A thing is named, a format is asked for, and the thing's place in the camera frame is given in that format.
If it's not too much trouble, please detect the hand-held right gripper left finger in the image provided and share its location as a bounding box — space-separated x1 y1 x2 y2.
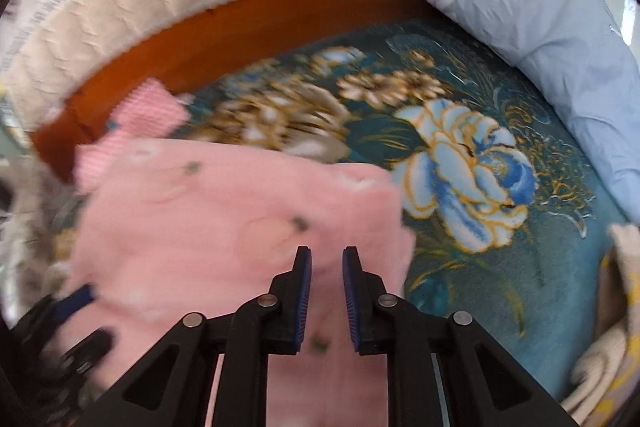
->
77 246 312 427

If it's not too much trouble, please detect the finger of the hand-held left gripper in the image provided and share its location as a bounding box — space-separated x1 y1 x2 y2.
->
57 327 115 375
47 283 97 325

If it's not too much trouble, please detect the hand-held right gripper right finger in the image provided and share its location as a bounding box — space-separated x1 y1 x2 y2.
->
342 246 576 427

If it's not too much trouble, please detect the pink fleece garment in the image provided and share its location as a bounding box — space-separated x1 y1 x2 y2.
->
72 139 416 427

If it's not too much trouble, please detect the teal floral blanket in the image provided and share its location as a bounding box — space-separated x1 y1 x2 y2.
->
50 19 631 408

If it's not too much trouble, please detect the pink striped cloth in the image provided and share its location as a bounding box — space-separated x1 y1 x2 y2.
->
107 79 191 142

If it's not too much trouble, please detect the cream fluffy garment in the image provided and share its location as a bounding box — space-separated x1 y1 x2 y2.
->
560 224 636 425

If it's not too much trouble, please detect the blue-grey floral pillow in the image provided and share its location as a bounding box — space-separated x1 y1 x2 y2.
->
414 0 640 225

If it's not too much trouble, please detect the orange wooden bed frame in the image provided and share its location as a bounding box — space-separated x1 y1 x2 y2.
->
30 0 436 185

